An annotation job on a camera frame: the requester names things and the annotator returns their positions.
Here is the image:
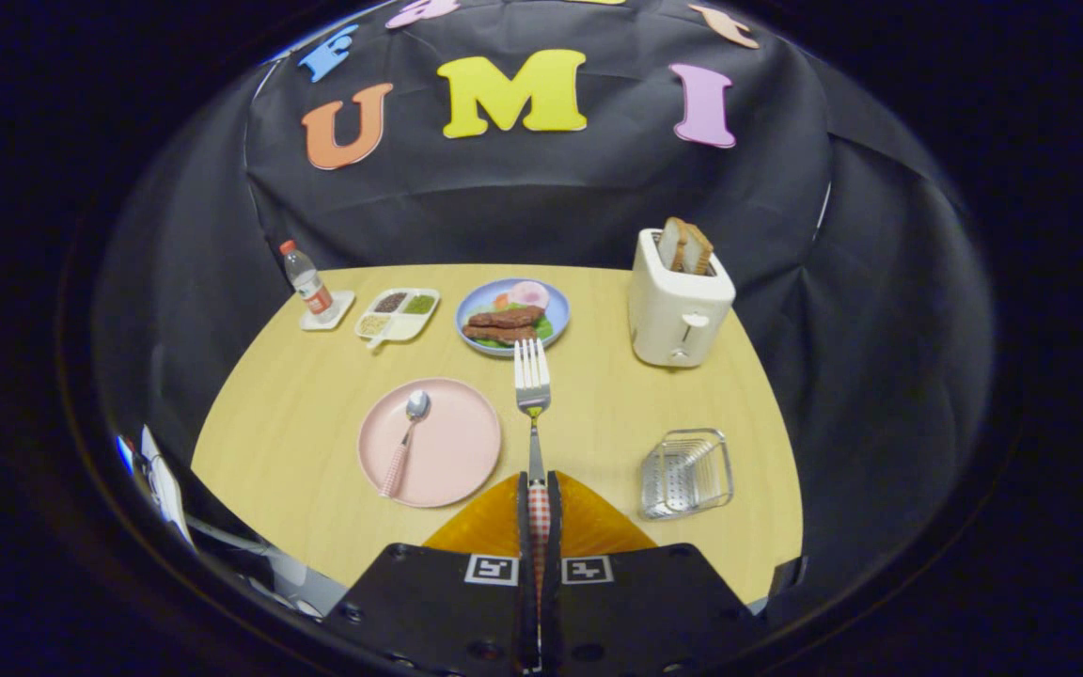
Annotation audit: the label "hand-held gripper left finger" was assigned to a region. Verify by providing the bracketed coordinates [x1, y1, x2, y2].
[316, 470, 542, 677]

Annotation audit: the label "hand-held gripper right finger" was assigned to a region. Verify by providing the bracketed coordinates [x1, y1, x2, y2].
[541, 470, 768, 677]

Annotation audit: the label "spoon with checked handle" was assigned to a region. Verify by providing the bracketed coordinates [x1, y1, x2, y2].
[379, 390, 432, 499]

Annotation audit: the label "fork with checked handle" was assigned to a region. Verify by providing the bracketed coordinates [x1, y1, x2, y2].
[513, 337, 554, 612]

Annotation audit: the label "pink plate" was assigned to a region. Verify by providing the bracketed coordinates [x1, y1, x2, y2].
[357, 378, 503, 510]

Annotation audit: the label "white divided dish with grains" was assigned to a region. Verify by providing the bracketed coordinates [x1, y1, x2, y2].
[354, 288, 441, 351]

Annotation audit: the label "white toaster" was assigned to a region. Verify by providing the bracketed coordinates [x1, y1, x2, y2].
[627, 228, 736, 369]

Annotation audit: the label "green lettuce leaves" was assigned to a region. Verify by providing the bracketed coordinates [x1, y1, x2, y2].
[468, 301, 555, 350]

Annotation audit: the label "open laptop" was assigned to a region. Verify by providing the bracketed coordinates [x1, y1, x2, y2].
[139, 425, 196, 548]

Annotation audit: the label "blue plate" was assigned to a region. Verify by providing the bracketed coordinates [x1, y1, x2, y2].
[455, 278, 571, 358]

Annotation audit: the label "white square coaster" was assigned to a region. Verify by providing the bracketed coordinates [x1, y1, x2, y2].
[300, 290, 356, 332]

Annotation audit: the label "clear water bottle red label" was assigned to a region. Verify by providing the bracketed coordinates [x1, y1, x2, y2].
[279, 240, 334, 317]

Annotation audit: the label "toast bread slice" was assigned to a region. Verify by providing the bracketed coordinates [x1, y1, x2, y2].
[657, 217, 693, 272]
[678, 224, 714, 276]

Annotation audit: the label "metal wire rack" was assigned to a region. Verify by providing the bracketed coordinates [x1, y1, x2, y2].
[639, 429, 734, 521]

